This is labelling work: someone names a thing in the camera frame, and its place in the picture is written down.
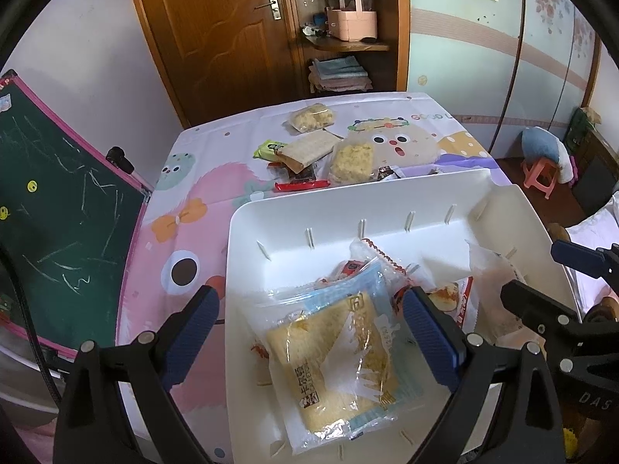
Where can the pink folded cloth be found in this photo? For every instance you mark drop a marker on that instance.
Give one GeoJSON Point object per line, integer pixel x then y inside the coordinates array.
{"type": "Point", "coordinates": [338, 83]}

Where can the red stick snack packet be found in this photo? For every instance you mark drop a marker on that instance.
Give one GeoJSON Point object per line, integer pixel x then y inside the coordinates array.
{"type": "Point", "coordinates": [302, 185]}

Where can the brown round bed knob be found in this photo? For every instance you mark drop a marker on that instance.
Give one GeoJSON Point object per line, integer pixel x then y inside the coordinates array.
{"type": "Point", "coordinates": [604, 309]}

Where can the blue and white cushion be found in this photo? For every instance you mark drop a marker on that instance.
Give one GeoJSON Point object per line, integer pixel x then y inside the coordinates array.
{"type": "Point", "coordinates": [539, 142]}

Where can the white plastic tray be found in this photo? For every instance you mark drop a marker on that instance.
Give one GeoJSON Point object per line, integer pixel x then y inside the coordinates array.
{"type": "Point", "coordinates": [338, 212]}

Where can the tan cracker packet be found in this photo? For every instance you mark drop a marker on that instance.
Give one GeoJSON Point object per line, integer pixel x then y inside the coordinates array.
{"type": "Point", "coordinates": [307, 147]}

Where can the teal folded towel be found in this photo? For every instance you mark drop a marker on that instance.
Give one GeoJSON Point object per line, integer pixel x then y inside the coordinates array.
{"type": "Point", "coordinates": [338, 66]}

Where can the green snack packet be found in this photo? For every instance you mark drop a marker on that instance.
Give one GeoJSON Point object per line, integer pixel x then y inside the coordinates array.
{"type": "Point", "coordinates": [268, 150]}

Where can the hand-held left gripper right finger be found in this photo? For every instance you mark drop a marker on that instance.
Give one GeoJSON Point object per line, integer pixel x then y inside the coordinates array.
{"type": "Point", "coordinates": [430, 338]}

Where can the cartoon printed tablecloth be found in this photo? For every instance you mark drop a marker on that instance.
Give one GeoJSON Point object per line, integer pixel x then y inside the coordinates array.
{"type": "Point", "coordinates": [193, 179]}

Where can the dark wooden nightstand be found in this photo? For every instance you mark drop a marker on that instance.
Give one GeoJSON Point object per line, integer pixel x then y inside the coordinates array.
{"type": "Point", "coordinates": [599, 174]}

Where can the green box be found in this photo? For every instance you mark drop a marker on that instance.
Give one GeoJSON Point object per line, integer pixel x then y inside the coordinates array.
{"type": "Point", "coordinates": [580, 130]}

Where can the red and white snack packet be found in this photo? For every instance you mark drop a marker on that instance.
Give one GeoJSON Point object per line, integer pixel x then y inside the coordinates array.
{"type": "Point", "coordinates": [449, 299]}

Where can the small toys clutter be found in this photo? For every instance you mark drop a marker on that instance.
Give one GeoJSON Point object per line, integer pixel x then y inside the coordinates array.
{"type": "Point", "coordinates": [314, 26]}

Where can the clear bag of yellow puffs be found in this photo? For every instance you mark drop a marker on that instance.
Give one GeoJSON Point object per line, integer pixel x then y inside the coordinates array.
{"type": "Point", "coordinates": [312, 117]}

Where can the white pillow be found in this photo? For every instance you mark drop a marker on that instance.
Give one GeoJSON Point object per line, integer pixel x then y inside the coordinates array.
{"type": "Point", "coordinates": [587, 232]}

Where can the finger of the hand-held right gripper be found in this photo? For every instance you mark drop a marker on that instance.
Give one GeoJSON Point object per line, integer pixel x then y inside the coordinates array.
{"type": "Point", "coordinates": [527, 299]}
{"type": "Point", "coordinates": [573, 254]}

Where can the clear yellow cake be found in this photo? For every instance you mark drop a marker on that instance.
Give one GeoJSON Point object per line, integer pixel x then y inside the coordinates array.
{"type": "Point", "coordinates": [329, 348]}

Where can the wooden corner shelf unit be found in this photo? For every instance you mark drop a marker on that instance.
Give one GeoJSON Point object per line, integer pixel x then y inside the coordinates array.
{"type": "Point", "coordinates": [348, 47]}

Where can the clear bag of crumbly cake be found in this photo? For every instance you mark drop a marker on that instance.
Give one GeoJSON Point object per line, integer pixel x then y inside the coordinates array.
{"type": "Point", "coordinates": [353, 162]}

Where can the white snack packet grey print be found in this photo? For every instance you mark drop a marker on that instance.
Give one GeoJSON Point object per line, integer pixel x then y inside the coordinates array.
{"type": "Point", "coordinates": [488, 270]}

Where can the wooden door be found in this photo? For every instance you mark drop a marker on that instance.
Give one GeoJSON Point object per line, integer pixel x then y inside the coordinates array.
{"type": "Point", "coordinates": [203, 34]}

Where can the clear packet red zigzag edge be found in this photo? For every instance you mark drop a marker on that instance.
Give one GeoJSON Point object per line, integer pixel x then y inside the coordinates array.
{"type": "Point", "coordinates": [382, 258]}

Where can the green chalkboard pink frame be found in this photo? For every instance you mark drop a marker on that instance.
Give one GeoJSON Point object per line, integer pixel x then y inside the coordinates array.
{"type": "Point", "coordinates": [63, 179]}

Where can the pink plastic stool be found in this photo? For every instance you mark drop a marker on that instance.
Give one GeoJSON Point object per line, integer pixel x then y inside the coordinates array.
{"type": "Point", "coordinates": [537, 174]}

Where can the pink plastic basket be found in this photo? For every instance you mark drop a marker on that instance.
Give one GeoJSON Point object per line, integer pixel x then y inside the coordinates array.
{"type": "Point", "coordinates": [350, 26]}

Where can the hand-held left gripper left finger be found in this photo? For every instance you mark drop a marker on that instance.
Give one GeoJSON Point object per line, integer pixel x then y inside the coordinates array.
{"type": "Point", "coordinates": [191, 338]}

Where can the dark small snack packet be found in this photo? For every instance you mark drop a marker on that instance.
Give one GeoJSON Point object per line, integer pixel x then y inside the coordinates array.
{"type": "Point", "coordinates": [302, 172]}

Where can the pale blue floral wardrobe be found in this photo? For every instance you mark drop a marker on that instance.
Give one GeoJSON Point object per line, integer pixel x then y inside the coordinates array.
{"type": "Point", "coordinates": [459, 58]}

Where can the brown and white snack packet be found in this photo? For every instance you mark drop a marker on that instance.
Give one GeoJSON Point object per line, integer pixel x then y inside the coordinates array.
{"type": "Point", "coordinates": [387, 172]}

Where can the small red snack packet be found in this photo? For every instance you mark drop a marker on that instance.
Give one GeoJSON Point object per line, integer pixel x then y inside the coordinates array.
{"type": "Point", "coordinates": [350, 268]}

